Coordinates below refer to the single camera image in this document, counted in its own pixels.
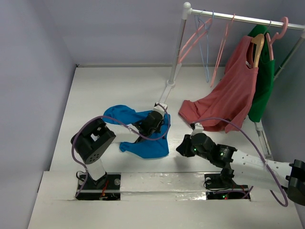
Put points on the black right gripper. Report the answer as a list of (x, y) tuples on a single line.
[(186, 146)]

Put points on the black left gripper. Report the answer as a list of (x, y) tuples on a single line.
[(157, 129)]

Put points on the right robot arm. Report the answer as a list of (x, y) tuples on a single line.
[(239, 168)]

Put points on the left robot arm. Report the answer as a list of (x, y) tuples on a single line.
[(117, 127)]

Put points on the pink t shirt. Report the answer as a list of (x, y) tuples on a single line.
[(228, 104)]

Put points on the pink hanger on rack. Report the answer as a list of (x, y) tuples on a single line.
[(201, 31)]

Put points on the green t shirt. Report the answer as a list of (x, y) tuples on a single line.
[(265, 76)]

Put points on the wooden hanger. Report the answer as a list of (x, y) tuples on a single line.
[(259, 42)]

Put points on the thick pink plastic hanger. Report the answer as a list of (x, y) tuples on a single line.
[(277, 36)]

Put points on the white clothes rack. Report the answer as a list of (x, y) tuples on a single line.
[(204, 20)]

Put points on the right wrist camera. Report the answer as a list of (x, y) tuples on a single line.
[(197, 128)]

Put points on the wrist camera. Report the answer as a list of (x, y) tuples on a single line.
[(197, 128), (160, 108)]

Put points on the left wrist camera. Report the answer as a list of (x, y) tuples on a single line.
[(160, 108)]

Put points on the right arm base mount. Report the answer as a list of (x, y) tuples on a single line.
[(217, 188)]

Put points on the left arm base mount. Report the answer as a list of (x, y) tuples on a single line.
[(107, 188)]

